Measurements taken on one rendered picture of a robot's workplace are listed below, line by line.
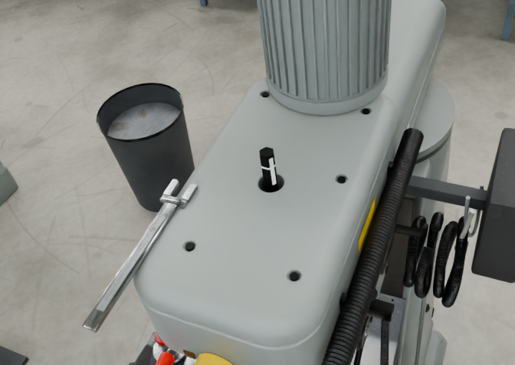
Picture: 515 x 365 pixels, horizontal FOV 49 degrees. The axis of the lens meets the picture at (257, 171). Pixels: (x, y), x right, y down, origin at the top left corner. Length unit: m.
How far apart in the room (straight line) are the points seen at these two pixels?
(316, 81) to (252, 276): 0.31
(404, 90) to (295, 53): 0.39
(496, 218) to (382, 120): 0.28
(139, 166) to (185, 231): 2.35
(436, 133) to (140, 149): 1.92
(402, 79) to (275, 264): 0.60
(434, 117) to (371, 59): 0.56
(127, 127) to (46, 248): 0.86
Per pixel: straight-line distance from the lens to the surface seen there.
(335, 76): 0.85
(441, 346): 2.63
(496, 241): 1.08
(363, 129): 0.87
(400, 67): 1.22
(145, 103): 3.36
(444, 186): 1.14
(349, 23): 0.80
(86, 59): 4.91
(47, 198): 3.78
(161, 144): 2.99
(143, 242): 0.76
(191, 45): 4.72
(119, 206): 3.52
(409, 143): 0.97
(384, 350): 0.99
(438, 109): 1.43
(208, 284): 0.70
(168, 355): 0.88
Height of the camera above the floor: 2.47
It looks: 45 degrees down
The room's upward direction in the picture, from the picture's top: 10 degrees counter-clockwise
